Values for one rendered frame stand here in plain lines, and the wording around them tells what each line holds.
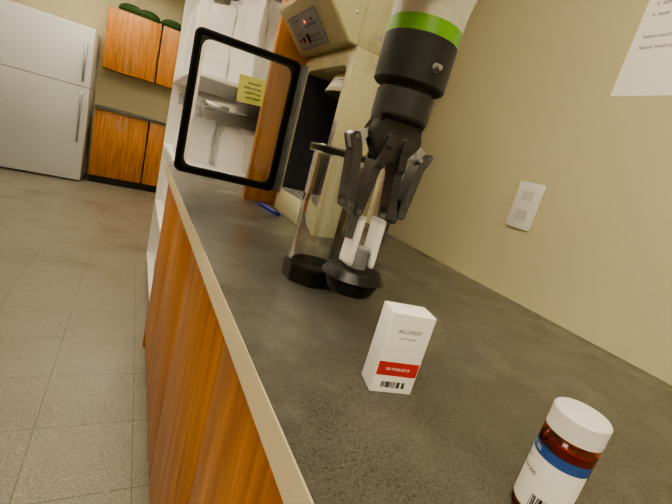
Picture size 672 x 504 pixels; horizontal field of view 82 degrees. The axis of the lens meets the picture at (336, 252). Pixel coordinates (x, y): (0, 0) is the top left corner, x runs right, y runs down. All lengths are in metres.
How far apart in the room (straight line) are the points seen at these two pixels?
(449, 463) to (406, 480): 0.05
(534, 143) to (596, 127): 0.14
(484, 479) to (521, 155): 0.87
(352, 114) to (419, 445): 0.80
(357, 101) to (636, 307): 0.74
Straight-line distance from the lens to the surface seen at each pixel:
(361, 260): 0.53
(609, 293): 0.95
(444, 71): 0.52
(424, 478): 0.35
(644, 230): 0.94
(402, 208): 0.55
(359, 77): 1.02
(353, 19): 1.03
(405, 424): 0.39
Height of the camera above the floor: 1.15
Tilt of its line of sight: 14 degrees down
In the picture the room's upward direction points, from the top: 16 degrees clockwise
